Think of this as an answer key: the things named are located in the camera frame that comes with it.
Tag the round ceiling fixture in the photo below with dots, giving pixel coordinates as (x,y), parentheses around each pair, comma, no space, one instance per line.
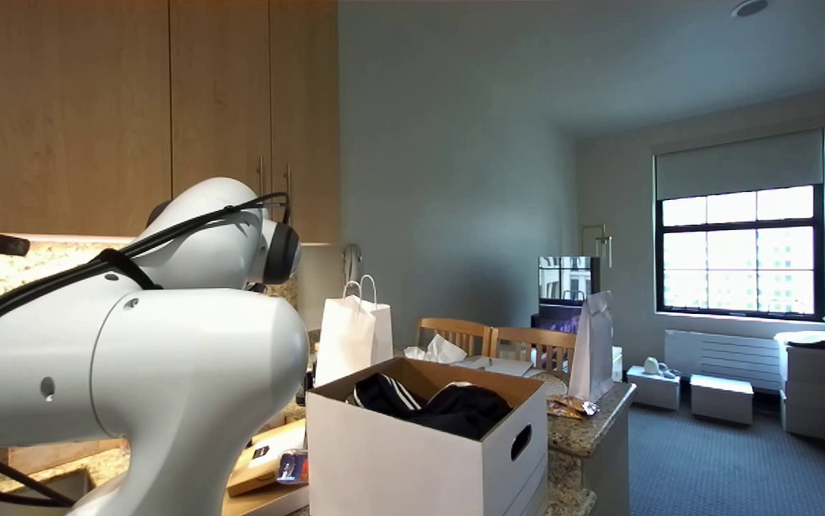
(749,7)

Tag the grey roller blind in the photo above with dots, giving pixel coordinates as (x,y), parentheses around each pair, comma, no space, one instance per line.
(743,162)

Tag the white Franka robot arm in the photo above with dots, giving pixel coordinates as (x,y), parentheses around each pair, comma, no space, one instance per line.
(192,381)

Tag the wooden chair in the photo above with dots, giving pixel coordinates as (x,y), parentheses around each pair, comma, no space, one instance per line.
(537,345)
(456,334)

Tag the cardboard mailer with white label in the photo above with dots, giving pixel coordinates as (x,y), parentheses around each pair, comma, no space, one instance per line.
(269,446)

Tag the tall white paper bag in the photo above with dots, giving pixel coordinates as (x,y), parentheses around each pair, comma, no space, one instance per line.
(590,354)

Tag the white cardboard box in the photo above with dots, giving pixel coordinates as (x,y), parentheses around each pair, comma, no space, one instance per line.
(412,467)

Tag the white low cabinet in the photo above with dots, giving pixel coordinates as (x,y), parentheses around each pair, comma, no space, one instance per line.
(807,388)

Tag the wooden wall cabinet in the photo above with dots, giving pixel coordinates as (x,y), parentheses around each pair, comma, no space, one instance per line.
(50,94)

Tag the orange snack wrapper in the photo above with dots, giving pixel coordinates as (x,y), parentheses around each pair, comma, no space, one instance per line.
(573,404)

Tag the white square ottoman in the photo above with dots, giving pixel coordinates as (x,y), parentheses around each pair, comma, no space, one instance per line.
(654,390)
(719,400)

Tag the black clothing with white stripes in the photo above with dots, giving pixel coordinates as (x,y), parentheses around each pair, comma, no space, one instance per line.
(458,411)

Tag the black framed window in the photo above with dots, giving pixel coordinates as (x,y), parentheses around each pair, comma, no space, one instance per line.
(743,254)

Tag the crumpled white tissue paper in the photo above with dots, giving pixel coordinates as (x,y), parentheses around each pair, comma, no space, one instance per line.
(441,348)

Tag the white wall radiator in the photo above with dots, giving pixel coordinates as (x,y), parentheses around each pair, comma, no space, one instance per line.
(723,358)

